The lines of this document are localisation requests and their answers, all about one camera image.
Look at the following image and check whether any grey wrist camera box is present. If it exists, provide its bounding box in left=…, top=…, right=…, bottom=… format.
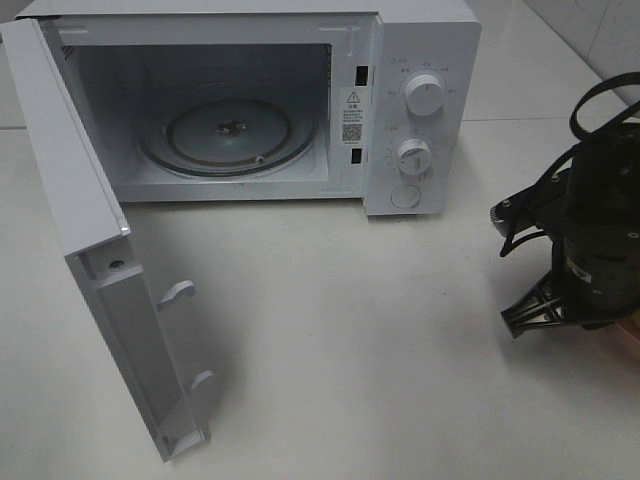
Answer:
left=490, top=169, right=569, bottom=237

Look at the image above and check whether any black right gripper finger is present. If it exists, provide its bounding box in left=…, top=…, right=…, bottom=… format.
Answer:
left=501, top=277, right=564, bottom=339

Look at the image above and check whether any white microwave knob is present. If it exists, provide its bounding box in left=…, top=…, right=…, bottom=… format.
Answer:
left=396, top=139, right=433, bottom=176
left=404, top=72, right=445, bottom=117

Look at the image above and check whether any round white door button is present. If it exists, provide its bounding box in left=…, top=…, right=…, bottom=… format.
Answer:
left=390, top=185, right=421, bottom=209

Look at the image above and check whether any pink round plate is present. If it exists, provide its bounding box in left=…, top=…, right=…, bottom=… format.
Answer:
left=613, top=311, right=640, bottom=349

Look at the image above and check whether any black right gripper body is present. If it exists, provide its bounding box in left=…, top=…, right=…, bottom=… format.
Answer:
left=551, top=235, right=639, bottom=328

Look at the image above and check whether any white microwave oven body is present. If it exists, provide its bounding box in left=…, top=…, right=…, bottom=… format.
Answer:
left=12, top=1, right=481, bottom=216

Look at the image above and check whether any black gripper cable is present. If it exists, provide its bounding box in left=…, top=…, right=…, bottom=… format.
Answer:
left=497, top=72, right=640, bottom=259

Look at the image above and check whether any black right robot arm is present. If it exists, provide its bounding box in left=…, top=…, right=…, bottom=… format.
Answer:
left=490, top=123, right=639, bottom=337

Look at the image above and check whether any glass microwave turntable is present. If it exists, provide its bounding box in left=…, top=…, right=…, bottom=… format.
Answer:
left=139, top=98, right=318, bottom=178

